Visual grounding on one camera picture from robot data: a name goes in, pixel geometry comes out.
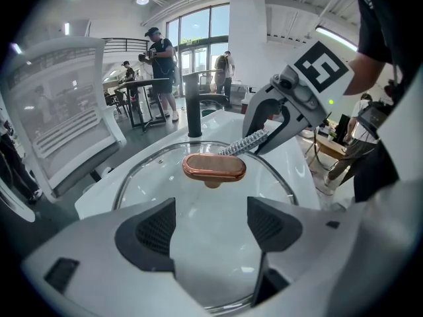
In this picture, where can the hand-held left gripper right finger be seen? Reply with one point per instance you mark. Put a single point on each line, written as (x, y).
(330, 243)

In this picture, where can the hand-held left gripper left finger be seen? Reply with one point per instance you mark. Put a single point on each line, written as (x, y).
(99, 243)

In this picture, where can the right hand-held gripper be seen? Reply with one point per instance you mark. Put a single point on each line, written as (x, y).
(324, 88)

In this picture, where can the grey scrubbing sponge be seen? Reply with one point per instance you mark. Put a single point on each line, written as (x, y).
(244, 144)

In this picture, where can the glass pot lid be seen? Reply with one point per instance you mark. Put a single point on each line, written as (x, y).
(211, 170)

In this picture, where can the person's right forearm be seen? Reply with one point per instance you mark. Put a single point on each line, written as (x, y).
(363, 74)

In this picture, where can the white sink basin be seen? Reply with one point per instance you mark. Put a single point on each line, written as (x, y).
(291, 167)

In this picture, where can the dark teal trash bin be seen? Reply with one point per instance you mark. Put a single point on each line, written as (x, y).
(209, 112)

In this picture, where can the black faucet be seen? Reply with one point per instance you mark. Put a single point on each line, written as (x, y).
(193, 111)

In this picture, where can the white mesh office chair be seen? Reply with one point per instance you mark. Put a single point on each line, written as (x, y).
(82, 144)

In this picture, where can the chest-mounted monitor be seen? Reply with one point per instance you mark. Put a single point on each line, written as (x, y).
(371, 116)

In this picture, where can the long tube ceiling lamp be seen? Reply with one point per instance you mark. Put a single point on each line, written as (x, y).
(335, 38)

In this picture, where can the black balcony railing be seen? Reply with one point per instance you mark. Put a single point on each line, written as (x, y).
(127, 45)

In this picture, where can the person's black t-shirt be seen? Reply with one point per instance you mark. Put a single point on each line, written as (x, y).
(393, 12)

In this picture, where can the round ceiling lamp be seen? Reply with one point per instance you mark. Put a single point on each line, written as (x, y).
(142, 0)

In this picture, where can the black frame table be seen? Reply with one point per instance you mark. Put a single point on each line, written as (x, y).
(142, 84)

